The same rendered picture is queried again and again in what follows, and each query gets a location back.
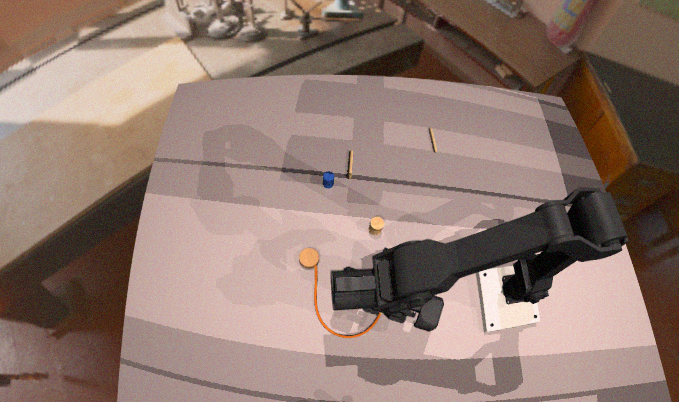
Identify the small wooden cylinder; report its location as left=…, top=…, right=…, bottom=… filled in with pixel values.
left=369, top=217, right=384, bottom=236

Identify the round wooden button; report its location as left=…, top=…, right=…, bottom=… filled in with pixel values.
left=299, top=248, right=319, bottom=268

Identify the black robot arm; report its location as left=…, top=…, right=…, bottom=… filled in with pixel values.
left=331, top=187, right=629, bottom=313

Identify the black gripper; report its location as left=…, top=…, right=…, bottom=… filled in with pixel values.
left=363, top=295, right=444, bottom=332

